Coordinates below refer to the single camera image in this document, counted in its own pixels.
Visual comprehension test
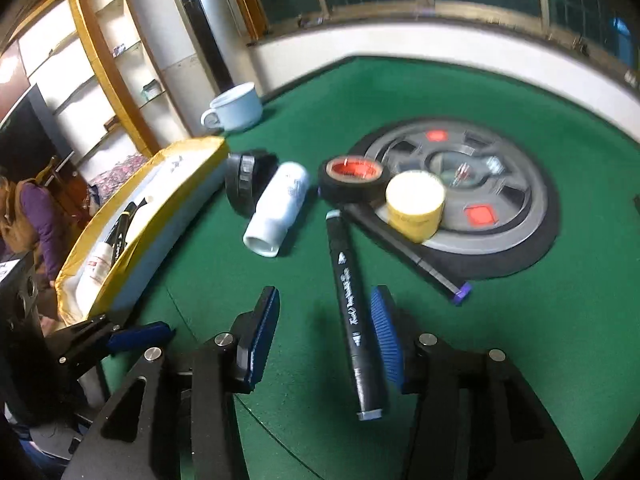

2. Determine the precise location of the white cup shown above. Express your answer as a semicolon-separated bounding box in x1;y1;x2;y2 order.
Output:
200;81;264;133

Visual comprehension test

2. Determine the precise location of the black ribbed plastic spool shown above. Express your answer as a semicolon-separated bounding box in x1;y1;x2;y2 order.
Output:
223;149;279;218

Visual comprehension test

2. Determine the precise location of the yellow tape roll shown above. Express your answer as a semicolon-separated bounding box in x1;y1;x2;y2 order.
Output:
385;170;447;243

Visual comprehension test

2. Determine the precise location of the tower air conditioner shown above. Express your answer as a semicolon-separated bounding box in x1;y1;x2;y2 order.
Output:
166;0;236;106

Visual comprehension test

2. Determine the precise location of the yellow taped white foam box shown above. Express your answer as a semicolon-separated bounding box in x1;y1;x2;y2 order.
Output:
56;135;231;326

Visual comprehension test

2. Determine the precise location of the white plastic bottle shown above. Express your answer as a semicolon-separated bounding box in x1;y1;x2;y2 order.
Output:
242;161;311;259

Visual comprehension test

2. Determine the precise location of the white bottle with red label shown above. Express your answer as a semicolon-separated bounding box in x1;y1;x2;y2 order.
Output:
85;240;118;301

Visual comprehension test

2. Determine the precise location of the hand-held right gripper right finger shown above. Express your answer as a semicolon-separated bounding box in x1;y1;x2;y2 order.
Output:
370;285;583;480

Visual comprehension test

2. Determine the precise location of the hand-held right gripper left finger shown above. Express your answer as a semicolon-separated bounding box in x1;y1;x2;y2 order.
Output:
60;286;281;480

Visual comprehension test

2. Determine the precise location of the black tape roll red core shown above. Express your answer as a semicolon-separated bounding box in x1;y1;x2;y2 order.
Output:
318;156;392;206

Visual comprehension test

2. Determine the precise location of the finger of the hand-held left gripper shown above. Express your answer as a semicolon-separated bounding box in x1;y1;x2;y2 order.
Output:
50;316;173;381

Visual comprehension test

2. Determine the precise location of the round grey table centre panel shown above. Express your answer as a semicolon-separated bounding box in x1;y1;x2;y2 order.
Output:
345;117;560;281

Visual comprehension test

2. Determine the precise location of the gold framed wall shelf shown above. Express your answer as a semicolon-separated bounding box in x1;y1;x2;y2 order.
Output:
0;0;171;181

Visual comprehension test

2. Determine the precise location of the black television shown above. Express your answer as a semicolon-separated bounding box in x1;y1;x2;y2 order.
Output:
0;85;73;181

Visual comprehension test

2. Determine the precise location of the floral cloth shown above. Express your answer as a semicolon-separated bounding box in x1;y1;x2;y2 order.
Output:
90;152;151;191

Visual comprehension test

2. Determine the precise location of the black marker with purple end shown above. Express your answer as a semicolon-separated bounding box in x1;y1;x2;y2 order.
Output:
345;202;473;307

